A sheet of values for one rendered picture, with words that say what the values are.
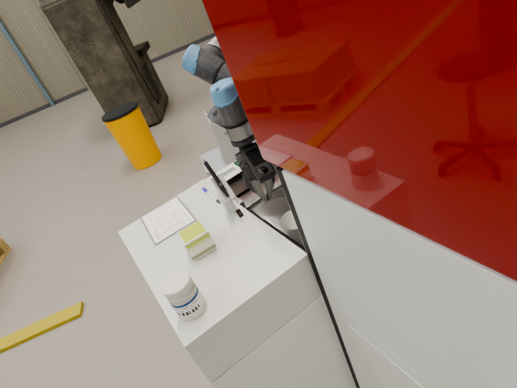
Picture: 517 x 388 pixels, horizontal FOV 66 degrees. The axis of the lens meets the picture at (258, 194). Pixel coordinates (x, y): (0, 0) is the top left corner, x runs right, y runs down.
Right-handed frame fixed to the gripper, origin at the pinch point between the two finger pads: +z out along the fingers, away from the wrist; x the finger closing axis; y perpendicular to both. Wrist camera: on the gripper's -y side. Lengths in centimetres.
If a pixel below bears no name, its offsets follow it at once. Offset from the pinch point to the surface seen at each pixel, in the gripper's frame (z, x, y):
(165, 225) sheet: 2.4, 31.8, 15.2
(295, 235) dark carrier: 9.0, -2.1, -10.0
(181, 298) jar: -4.4, 29.7, -28.4
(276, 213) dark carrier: 9.1, -1.2, 3.7
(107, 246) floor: 100, 109, 193
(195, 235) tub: -4.2, 22.7, -8.0
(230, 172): 3.4, 5.0, 31.7
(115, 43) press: -11, 43, 427
